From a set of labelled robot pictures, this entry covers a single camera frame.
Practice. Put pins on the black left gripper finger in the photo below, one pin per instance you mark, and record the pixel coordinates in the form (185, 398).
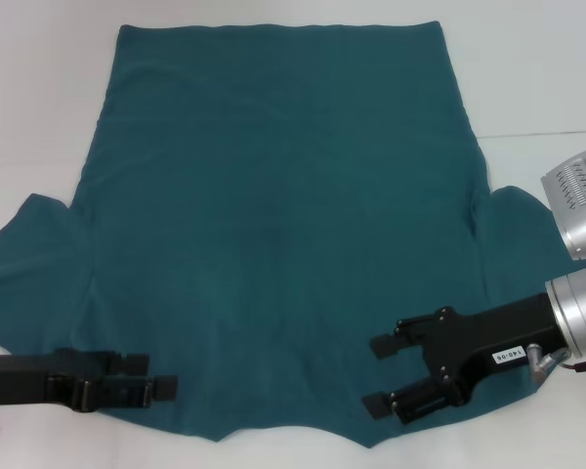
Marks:
(161, 386)
(134, 364)

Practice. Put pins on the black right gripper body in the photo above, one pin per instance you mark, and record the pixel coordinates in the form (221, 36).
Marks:
(498, 337)

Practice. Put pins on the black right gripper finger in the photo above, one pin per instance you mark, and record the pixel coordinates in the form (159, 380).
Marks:
(415, 400)
(388, 346)

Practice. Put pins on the blue shirt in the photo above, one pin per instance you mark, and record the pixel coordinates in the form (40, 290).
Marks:
(273, 220)

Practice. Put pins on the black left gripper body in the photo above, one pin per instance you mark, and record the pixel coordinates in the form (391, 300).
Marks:
(14, 378)

